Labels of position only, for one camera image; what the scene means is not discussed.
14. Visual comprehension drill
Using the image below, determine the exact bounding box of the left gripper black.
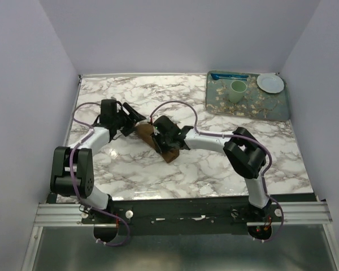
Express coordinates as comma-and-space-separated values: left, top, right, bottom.
114, 103, 147, 137

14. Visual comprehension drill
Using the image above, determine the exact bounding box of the brown cloth napkin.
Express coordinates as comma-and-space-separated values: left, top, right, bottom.
135, 123, 180, 163

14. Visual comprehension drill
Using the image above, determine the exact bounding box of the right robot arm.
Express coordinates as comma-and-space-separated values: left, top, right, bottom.
151, 116, 271, 221

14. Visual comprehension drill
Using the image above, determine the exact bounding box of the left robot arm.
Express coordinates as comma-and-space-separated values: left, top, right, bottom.
50, 99, 146, 223

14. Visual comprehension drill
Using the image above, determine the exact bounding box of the blue plastic utensil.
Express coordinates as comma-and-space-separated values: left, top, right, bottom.
210, 73, 249, 81

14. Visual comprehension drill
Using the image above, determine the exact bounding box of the light green cup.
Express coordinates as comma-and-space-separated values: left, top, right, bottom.
228, 80, 247, 103

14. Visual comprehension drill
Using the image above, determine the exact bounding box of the floral blue serving tray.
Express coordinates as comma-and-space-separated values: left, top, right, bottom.
205, 70, 291, 121

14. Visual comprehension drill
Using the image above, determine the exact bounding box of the small white plate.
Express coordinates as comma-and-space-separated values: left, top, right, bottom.
257, 73, 285, 94

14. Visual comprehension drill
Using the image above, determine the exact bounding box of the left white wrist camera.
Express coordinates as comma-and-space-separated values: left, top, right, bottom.
116, 101, 123, 113

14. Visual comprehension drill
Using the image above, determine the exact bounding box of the black mounting base rail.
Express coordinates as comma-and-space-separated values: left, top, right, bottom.
46, 193, 319, 237

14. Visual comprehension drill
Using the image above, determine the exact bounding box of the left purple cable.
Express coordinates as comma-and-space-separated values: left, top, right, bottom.
69, 102, 131, 247

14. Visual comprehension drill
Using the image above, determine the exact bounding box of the purple cable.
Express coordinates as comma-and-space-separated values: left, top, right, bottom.
149, 100, 285, 243
69, 102, 131, 247

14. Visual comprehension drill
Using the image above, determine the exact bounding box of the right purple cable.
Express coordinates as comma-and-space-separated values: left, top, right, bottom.
149, 100, 285, 243

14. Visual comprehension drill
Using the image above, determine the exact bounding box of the aluminium extrusion frame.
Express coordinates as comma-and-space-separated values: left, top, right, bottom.
21, 202, 339, 270

